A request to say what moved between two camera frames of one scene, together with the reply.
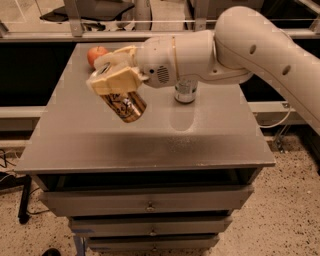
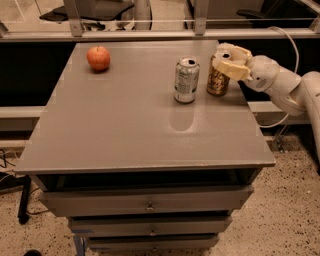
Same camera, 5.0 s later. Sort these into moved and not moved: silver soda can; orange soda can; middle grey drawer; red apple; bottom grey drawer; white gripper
Moved: white gripper; orange soda can
Not moved: middle grey drawer; silver soda can; red apple; bottom grey drawer
